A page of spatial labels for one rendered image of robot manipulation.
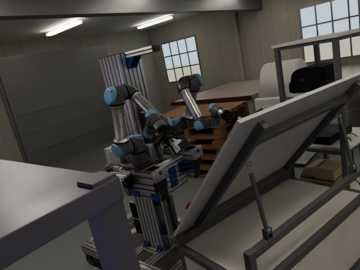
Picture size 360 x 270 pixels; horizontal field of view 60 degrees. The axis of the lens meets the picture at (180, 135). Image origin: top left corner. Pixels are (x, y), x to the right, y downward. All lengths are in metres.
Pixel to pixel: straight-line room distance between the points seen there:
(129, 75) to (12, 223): 2.40
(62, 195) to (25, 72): 7.94
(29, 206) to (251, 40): 8.56
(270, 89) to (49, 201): 4.65
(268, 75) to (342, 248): 3.21
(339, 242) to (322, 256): 0.20
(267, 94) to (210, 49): 4.78
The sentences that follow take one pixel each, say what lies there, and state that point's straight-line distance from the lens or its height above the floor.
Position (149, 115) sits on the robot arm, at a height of 1.58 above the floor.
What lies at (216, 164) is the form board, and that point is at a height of 1.42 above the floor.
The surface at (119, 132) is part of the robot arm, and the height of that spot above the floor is 1.46.
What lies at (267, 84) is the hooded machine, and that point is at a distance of 4.94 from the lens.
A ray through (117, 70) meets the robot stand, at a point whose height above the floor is 1.90.
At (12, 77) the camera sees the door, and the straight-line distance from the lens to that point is 8.13.
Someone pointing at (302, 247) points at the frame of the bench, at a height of 0.80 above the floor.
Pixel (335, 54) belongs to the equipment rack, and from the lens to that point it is 2.34.
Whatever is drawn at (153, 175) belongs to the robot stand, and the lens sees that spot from 2.39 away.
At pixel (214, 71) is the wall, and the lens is 9.47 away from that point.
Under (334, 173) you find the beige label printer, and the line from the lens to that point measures 2.70.
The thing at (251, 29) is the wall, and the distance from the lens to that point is 8.78.
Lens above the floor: 1.89
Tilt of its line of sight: 13 degrees down
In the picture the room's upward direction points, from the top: 12 degrees counter-clockwise
